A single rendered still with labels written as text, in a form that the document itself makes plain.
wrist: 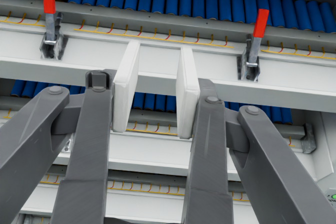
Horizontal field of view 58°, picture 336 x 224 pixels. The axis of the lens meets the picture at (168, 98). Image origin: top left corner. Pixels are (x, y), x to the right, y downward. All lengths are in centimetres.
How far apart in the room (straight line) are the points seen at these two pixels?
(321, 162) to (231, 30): 29
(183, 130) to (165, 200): 55
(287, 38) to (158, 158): 29
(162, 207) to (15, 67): 42
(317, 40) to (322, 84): 6
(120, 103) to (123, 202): 56
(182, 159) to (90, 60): 24
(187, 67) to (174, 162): 38
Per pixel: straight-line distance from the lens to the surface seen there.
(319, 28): 52
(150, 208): 70
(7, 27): 48
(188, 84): 15
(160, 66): 42
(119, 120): 16
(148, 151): 55
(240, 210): 74
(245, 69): 41
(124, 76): 15
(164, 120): 55
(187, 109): 15
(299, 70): 47
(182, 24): 44
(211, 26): 45
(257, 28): 41
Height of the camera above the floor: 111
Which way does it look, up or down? 39 degrees down
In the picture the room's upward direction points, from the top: 8 degrees clockwise
